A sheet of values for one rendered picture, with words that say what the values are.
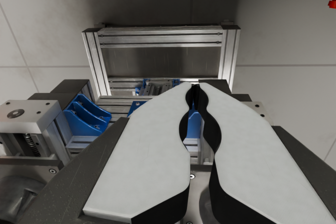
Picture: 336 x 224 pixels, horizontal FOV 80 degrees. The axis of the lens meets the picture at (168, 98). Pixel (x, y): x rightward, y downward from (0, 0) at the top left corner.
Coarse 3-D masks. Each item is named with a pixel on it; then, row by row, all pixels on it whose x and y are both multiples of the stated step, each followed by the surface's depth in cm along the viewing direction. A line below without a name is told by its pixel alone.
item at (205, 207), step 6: (204, 198) 44; (204, 204) 43; (210, 204) 43; (204, 210) 43; (210, 210) 42; (204, 216) 43; (210, 216) 41; (204, 222) 43; (210, 222) 41; (216, 222) 40
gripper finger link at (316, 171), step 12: (276, 132) 8; (288, 132) 8; (288, 144) 7; (300, 144) 7; (300, 156) 7; (312, 156) 7; (300, 168) 6; (312, 168) 6; (324, 168) 6; (312, 180) 6; (324, 180) 6; (324, 192) 6; (324, 204) 5
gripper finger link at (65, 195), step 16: (112, 128) 8; (96, 144) 7; (112, 144) 7; (80, 160) 6; (96, 160) 6; (64, 176) 6; (80, 176) 6; (96, 176) 6; (48, 192) 5; (64, 192) 5; (80, 192) 5; (32, 208) 5; (48, 208) 5; (64, 208) 5; (80, 208) 5
